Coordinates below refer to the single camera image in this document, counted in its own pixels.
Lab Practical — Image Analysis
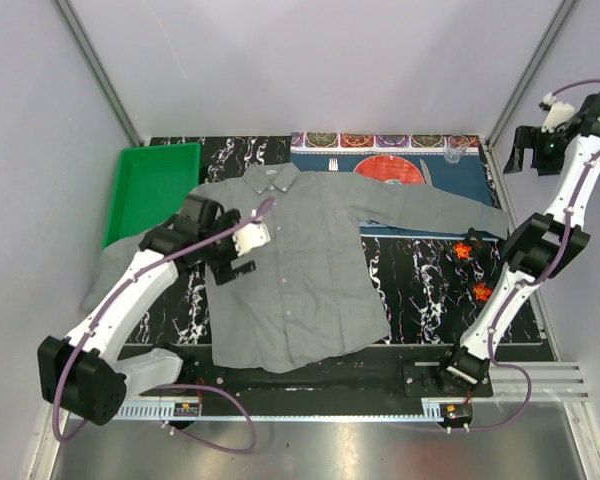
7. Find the far orange flower brooch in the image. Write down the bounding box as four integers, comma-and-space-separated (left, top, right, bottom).
450, 241, 479, 264

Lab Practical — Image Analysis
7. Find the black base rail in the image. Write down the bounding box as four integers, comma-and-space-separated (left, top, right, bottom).
167, 345, 493, 399

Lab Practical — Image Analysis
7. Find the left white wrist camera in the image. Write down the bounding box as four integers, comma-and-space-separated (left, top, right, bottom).
231, 218, 271, 258

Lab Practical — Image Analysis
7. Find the red and teal plate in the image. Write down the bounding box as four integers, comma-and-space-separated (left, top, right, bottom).
354, 155, 425, 185

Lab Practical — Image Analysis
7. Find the silver fork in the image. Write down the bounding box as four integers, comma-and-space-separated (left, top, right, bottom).
328, 157, 339, 172

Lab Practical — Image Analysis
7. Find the blue patterned placemat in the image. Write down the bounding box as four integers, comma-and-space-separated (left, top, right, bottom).
290, 135, 504, 238

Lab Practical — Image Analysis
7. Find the silver knife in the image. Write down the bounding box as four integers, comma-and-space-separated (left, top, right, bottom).
419, 159, 433, 186

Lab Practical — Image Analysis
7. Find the near orange flower brooch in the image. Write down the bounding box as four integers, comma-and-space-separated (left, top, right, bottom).
469, 282, 493, 305

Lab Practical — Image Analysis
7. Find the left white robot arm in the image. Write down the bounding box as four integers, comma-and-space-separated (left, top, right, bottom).
37, 194, 271, 426

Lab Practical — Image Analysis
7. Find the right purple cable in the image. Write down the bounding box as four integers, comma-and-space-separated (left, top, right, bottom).
444, 78, 600, 432

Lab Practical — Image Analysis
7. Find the grey button shirt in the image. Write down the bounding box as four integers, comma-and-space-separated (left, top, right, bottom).
81, 165, 510, 375

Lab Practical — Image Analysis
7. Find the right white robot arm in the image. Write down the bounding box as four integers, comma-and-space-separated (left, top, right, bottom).
433, 92, 600, 397

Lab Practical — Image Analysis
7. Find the orange flower brooch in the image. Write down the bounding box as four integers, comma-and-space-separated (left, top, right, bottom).
469, 282, 493, 305
450, 241, 479, 264

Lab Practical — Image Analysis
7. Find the green plastic bin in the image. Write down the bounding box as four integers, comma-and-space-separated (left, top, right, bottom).
102, 143, 201, 247

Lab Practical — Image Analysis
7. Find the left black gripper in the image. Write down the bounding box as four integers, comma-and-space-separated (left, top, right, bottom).
199, 210, 256, 284

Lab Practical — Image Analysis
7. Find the clear drinking glass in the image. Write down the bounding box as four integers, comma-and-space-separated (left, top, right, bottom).
444, 135, 470, 164

